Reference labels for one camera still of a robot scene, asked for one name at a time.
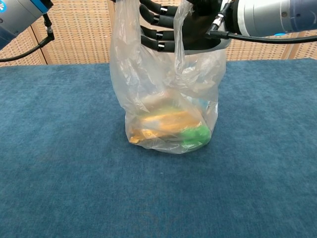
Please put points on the green item in bag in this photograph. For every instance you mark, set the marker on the green item in bag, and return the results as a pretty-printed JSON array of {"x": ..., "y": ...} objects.
[{"x": 195, "y": 137}]

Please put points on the clear plastic bag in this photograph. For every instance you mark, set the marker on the clear plastic bag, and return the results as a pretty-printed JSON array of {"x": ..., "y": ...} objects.
[{"x": 138, "y": 74}]

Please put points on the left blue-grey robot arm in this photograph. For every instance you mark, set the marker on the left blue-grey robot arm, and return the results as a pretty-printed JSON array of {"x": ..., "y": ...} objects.
[{"x": 17, "y": 15}]

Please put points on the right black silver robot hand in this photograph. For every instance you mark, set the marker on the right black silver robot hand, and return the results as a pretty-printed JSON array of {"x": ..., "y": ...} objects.
[{"x": 198, "y": 32}]

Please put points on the woven bamboo folding screen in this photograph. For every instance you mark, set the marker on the woven bamboo folding screen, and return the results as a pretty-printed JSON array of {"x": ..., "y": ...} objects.
[{"x": 79, "y": 37}]

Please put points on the blue carpet mat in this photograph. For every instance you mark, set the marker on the blue carpet mat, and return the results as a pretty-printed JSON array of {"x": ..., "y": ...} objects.
[{"x": 74, "y": 173}]

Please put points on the orange snack package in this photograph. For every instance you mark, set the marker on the orange snack package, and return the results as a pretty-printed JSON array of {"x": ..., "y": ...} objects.
[{"x": 168, "y": 124}]

